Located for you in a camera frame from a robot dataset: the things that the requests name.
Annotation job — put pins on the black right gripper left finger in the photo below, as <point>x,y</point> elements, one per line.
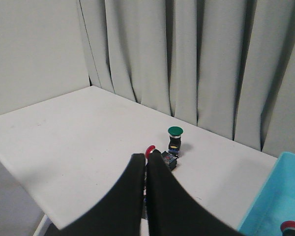
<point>119,212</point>

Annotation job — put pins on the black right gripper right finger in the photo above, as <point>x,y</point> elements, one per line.
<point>172,211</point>

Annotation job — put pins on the red push button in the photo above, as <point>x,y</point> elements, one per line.
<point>169,159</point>
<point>288,228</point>

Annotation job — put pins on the blue plastic box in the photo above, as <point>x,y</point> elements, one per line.
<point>275,202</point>

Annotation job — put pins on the lying red push button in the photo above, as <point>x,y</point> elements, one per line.
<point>169,159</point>

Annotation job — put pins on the upright green push button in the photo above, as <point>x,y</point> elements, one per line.
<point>175,133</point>

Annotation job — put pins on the grey pleated curtain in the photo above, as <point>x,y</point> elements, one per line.
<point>227,66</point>

